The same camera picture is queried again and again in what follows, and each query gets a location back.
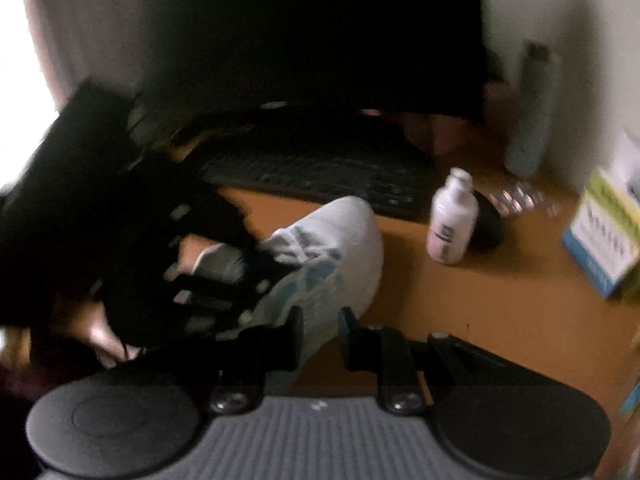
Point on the black computer monitor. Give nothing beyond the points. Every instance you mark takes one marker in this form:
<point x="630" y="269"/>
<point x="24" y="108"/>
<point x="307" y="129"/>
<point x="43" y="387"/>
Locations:
<point x="310" y="30"/>

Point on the white medicine box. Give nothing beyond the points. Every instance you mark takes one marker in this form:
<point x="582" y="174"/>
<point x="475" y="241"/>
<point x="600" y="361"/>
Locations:
<point x="631" y="160"/>

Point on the person's left hand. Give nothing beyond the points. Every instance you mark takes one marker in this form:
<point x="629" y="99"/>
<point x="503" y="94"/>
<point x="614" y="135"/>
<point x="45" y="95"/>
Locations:
<point x="97" y="335"/>

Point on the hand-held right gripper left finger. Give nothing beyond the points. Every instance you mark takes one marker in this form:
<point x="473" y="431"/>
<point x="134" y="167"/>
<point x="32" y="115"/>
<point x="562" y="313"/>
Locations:
<point x="296" y="332"/>

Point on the grey thermos bottle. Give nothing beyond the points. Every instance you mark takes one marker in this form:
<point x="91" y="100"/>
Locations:
<point x="532" y="115"/>

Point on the person's left forearm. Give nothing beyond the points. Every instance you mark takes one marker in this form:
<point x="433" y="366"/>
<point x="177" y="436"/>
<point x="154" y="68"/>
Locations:
<point x="20" y="375"/>

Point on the white pump bottle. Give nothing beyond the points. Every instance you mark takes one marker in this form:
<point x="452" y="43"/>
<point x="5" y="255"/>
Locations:
<point x="450" y="220"/>

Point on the green and blue medicine box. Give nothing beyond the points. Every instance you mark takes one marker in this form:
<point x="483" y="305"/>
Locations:
<point x="600" y="240"/>

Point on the silver blister pill pack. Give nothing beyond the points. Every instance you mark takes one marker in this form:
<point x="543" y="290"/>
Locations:
<point x="547" y="206"/>
<point x="512" y="200"/>

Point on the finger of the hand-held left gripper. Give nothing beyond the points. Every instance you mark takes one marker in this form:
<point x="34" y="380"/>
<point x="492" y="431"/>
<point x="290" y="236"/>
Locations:
<point x="215" y="215"/>
<point x="220" y="305"/>

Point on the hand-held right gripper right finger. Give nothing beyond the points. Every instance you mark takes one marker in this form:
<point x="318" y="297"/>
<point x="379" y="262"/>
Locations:
<point x="347" y="332"/>

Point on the black computer mouse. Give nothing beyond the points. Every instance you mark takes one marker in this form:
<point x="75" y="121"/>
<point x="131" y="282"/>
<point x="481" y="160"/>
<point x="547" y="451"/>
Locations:
<point x="490" y="220"/>

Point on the white sneaker shoe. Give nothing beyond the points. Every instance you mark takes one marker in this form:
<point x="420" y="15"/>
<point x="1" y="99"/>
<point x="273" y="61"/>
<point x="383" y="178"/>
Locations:
<point x="345" y="240"/>

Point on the black keyboard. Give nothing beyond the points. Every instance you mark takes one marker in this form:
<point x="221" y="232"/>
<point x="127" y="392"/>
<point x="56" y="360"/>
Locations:
<point x="320" y="170"/>

